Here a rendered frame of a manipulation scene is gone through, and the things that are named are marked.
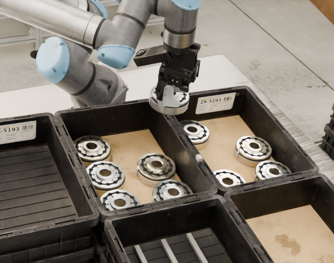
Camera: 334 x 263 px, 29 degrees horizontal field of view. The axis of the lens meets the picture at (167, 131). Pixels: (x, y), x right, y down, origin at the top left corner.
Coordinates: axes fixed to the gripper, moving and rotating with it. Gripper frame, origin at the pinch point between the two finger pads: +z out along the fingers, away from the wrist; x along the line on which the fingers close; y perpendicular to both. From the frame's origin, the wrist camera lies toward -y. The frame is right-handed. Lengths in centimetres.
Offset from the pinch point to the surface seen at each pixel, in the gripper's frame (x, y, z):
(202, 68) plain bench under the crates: 66, -10, 38
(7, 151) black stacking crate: -21.7, -34.5, 15.2
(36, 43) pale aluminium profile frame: 124, -122, 104
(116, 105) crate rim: 1.1, -14.0, 7.9
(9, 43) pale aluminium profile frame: 113, -131, 100
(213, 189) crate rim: -16.3, 20.7, 6.6
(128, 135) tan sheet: 1.4, -10.1, 18.1
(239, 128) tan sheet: 22.5, 16.5, 21.0
